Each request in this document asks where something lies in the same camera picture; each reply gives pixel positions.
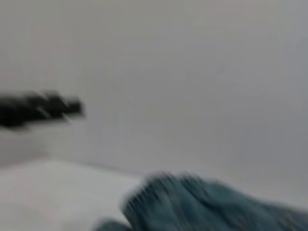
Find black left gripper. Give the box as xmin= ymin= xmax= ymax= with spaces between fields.
xmin=0 ymin=91 xmax=85 ymax=128

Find blue denim shorts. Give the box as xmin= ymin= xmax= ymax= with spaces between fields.
xmin=92 ymin=170 xmax=308 ymax=231

